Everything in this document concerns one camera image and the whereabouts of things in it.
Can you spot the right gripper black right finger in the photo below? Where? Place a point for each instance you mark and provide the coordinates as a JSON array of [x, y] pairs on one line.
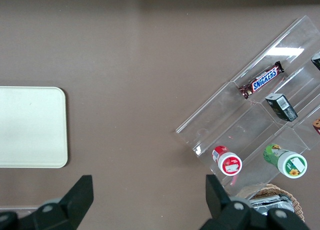
[[222, 210]]

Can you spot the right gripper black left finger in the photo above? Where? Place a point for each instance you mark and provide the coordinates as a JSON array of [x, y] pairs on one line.
[[72, 210]]

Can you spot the foil container in basket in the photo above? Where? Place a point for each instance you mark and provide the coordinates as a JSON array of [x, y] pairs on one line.
[[296, 202]]

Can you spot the cream rectangular tray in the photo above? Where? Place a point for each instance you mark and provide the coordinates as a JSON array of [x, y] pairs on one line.
[[30, 127]]

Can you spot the silver foil container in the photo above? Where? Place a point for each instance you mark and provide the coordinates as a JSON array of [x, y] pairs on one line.
[[265, 202]]

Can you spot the red yogurt drink bottle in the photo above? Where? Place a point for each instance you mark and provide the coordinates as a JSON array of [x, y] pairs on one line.
[[228, 163]]

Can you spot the green yogurt drink bottle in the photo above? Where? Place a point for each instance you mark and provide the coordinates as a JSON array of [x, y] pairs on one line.
[[292, 165]]

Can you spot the clear acrylic tiered stand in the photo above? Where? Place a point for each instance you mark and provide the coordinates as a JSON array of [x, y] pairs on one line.
[[212, 114]]

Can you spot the small black box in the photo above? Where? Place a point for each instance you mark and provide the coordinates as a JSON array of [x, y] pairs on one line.
[[280, 107]]

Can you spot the chocolate chip cookie box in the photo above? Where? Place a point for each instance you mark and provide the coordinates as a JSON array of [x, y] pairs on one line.
[[317, 127]]

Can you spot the Snickers chocolate bar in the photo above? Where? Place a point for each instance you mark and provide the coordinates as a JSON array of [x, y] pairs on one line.
[[265, 79]]

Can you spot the dark box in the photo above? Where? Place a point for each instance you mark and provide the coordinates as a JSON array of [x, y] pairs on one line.
[[316, 61]]

